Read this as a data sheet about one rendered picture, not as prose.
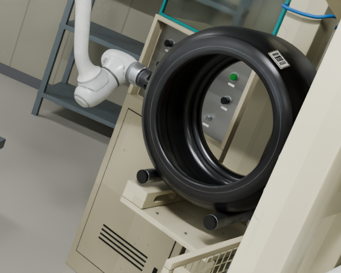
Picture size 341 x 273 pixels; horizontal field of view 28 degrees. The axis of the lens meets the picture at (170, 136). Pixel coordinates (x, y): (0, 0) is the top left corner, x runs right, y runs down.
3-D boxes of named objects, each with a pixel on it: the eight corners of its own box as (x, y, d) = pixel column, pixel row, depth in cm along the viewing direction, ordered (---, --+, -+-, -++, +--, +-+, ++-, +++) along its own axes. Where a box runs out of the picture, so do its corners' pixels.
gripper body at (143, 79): (140, 69, 262) (157, 78, 257) (153, 69, 269) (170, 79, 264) (133, 86, 264) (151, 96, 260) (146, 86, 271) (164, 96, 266)
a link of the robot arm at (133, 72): (144, 62, 272) (155, 67, 269) (136, 83, 275) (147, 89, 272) (130, 60, 264) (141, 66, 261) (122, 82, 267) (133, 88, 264)
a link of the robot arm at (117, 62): (144, 73, 276) (122, 93, 271) (118, 58, 284) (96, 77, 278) (139, 54, 267) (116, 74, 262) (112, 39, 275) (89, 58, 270)
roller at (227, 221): (273, 210, 226) (263, 217, 228) (266, 199, 228) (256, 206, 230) (218, 225, 198) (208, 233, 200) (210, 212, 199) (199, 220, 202)
